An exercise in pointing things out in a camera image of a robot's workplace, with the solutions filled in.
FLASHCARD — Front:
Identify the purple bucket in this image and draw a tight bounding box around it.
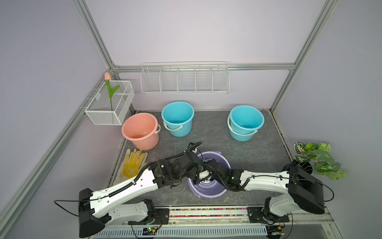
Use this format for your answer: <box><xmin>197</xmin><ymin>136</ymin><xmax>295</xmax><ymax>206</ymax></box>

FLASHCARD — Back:
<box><xmin>188</xmin><ymin>151</ymin><xmax>231</xmax><ymax>199</ymax></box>

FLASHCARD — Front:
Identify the pink plastic bucket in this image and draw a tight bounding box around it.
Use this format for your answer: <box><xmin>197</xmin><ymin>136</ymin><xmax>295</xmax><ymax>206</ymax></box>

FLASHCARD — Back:
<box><xmin>121</xmin><ymin>113</ymin><xmax>161</xmax><ymax>151</ymax></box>

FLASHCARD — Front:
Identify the teal bucket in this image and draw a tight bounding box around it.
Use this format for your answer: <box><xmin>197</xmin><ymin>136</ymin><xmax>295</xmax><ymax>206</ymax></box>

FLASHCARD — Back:
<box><xmin>227</xmin><ymin>105</ymin><xmax>265</xmax><ymax>142</ymax></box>
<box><xmin>161</xmin><ymin>101</ymin><xmax>195</xmax><ymax>137</ymax></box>

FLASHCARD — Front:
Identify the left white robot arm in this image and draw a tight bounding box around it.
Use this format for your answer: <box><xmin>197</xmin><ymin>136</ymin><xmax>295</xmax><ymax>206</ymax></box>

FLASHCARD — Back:
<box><xmin>78</xmin><ymin>152</ymin><xmax>209</xmax><ymax>238</ymax></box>

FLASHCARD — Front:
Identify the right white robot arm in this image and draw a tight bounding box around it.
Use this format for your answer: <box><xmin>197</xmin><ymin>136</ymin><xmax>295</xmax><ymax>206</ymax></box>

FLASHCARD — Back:
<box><xmin>202</xmin><ymin>160</ymin><xmax>325</xmax><ymax>217</ymax></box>

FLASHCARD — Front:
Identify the yellow white work glove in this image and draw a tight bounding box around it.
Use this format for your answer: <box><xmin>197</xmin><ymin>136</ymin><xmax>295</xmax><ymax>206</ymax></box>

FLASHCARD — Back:
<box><xmin>113</xmin><ymin>149</ymin><xmax>148</xmax><ymax>185</ymax></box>

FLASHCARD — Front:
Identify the potted green plant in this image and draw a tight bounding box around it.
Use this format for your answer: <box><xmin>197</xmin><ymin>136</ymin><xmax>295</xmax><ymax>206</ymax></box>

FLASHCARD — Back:
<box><xmin>283</xmin><ymin>142</ymin><xmax>348</xmax><ymax>180</ymax></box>

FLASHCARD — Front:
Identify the pink artificial tulip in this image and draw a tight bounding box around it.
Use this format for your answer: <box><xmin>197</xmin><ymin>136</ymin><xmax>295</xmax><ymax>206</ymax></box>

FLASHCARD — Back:
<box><xmin>104</xmin><ymin>72</ymin><xmax>120</xmax><ymax>111</ymax></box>

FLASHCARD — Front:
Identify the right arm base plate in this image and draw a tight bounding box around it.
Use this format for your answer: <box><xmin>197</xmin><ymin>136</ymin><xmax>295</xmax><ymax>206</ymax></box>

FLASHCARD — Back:
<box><xmin>247</xmin><ymin>207</ymin><xmax>289</xmax><ymax>225</ymax></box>

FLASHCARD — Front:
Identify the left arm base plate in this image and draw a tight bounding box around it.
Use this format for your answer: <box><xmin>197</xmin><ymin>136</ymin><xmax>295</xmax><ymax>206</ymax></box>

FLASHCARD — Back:
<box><xmin>128</xmin><ymin>208</ymin><xmax>170</xmax><ymax>225</ymax></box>

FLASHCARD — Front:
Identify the white vented cable duct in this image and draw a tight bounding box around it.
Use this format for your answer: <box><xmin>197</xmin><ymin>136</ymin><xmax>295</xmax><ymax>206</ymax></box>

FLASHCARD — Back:
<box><xmin>92</xmin><ymin>225</ymin><xmax>268</xmax><ymax>239</ymax></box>

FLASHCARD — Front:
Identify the white wire basket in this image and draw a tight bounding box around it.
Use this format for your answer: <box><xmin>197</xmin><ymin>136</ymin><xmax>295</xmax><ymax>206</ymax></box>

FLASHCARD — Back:
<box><xmin>85</xmin><ymin>80</ymin><xmax>135</xmax><ymax>125</ymax></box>

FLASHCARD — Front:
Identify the long white wire shelf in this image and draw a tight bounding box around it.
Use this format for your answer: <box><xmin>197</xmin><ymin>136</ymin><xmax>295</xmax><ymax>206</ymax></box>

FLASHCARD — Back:
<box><xmin>140</xmin><ymin>61</ymin><xmax>230</xmax><ymax>95</ymax></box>

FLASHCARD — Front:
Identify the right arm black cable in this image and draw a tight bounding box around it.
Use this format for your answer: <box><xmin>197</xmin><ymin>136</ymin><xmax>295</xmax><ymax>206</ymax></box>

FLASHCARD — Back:
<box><xmin>253</xmin><ymin>174</ymin><xmax>335</xmax><ymax>203</ymax></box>

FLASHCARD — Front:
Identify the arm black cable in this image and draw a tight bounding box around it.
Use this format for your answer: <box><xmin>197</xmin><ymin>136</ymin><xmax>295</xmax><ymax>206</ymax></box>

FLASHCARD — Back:
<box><xmin>253</xmin><ymin>174</ymin><xmax>335</xmax><ymax>203</ymax></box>
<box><xmin>53</xmin><ymin>198</ymin><xmax>96</xmax><ymax>217</ymax></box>

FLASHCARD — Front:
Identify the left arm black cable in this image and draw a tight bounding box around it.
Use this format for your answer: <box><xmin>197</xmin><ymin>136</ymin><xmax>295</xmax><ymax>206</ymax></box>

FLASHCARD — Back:
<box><xmin>53</xmin><ymin>198</ymin><xmax>96</xmax><ymax>217</ymax></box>

